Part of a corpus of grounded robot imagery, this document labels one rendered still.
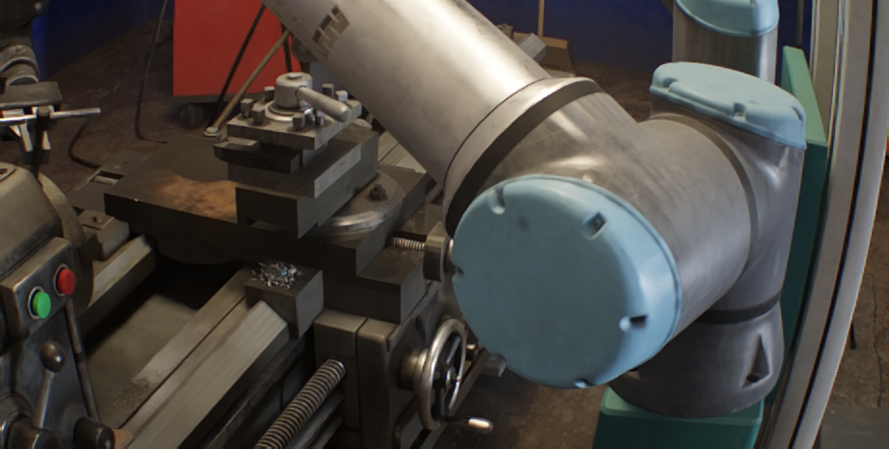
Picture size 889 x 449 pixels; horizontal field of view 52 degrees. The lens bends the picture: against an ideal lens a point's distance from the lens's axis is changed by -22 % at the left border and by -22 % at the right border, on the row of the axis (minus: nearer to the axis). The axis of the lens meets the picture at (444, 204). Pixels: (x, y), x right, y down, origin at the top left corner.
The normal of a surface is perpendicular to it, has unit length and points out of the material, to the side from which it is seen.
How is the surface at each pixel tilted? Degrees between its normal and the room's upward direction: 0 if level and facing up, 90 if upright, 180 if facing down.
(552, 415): 0
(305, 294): 90
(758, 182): 55
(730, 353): 70
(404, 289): 90
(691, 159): 24
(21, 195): 45
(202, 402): 36
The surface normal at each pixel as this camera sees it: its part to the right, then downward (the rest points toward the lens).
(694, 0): -0.80, 0.15
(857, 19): -0.26, 0.40
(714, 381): -0.03, 0.09
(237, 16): 0.01, 0.43
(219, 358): 0.58, -0.64
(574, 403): 0.03, -0.90
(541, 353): -0.61, 0.36
